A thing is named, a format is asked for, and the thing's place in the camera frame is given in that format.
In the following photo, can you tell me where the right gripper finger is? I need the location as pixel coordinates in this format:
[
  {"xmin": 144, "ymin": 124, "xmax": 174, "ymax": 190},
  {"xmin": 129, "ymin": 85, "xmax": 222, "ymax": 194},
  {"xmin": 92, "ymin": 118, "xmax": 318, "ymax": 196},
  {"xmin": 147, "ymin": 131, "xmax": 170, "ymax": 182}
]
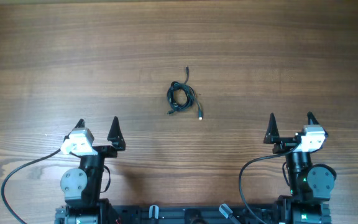
[
  {"xmin": 263, "ymin": 113, "xmax": 280, "ymax": 144},
  {"xmin": 306, "ymin": 111, "xmax": 329, "ymax": 137}
]

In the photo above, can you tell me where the black thick usb cable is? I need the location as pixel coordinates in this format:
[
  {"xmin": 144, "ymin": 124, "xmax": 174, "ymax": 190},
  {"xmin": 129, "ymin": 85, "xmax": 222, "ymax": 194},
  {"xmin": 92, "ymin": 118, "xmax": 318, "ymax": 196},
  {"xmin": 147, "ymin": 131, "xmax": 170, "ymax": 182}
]
[{"xmin": 166, "ymin": 81, "xmax": 204, "ymax": 121}]

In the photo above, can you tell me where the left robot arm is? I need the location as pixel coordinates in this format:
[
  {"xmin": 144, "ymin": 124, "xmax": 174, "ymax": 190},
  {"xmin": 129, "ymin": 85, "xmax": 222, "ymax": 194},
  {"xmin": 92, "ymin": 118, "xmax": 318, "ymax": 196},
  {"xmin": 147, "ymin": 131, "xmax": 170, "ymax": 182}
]
[{"xmin": 54, "ymin": 117, "xmax": 126, "ymax": 224}]

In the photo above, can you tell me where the right camera cable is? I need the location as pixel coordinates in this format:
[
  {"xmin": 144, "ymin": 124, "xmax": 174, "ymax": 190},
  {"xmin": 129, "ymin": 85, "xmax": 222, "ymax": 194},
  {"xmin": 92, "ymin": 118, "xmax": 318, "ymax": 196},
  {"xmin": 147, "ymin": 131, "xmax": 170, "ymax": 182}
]
[{"xmin": 238, "ymin": 142, "xmax": 301, "ymax": 224}]

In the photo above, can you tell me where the camera cable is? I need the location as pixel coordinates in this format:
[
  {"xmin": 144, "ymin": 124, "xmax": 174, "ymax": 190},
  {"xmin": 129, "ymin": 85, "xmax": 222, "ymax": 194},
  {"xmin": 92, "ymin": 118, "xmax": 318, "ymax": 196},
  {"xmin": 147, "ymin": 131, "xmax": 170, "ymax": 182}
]
[
  {"xmin": 238, "ymin": 142, "xmax": 301, "ymax": 224},
  {"xmin": 1, "ymin": 148, "xmax": 62, "ymax": 224}
]

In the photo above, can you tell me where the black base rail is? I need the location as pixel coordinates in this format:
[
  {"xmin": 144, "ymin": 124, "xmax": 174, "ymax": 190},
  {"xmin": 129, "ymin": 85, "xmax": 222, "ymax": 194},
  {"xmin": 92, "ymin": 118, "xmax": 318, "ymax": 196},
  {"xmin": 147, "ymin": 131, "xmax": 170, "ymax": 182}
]
[{"xmin": 108, "ymin": 204, "xmax": 286, "ymax": 224}]

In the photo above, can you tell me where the left camera cable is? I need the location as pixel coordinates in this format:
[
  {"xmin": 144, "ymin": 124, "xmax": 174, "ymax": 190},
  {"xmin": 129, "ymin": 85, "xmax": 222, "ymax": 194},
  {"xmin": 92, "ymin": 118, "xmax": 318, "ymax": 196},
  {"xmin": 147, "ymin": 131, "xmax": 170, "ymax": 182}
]
[{"xmin": 1, "ymin": 148, "xmax": 62, "ymax": 224}]

